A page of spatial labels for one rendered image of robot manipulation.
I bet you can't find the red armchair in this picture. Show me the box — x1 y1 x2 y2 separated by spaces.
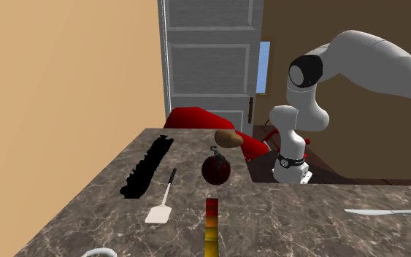
163 107 281 162

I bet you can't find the brown potato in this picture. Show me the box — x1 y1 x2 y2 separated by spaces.
214 128 244 149

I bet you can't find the dark red ball with stem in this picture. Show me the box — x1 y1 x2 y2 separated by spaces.
201 145 231 185

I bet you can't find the grey panelled door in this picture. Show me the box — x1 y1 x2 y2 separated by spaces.
156 0 265 138

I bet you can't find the black jagged long object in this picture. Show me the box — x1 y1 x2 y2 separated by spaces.
119 134 174 199

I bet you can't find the blue window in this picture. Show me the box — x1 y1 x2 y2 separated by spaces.
256 41 271 94

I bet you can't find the red and yellow striped stick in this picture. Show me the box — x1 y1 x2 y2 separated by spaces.
204 198 220 257

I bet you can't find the white knife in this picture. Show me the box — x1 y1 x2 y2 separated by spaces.
343 208 411 217

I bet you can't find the white spatula with black handle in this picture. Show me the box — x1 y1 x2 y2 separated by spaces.
144 168 177 224

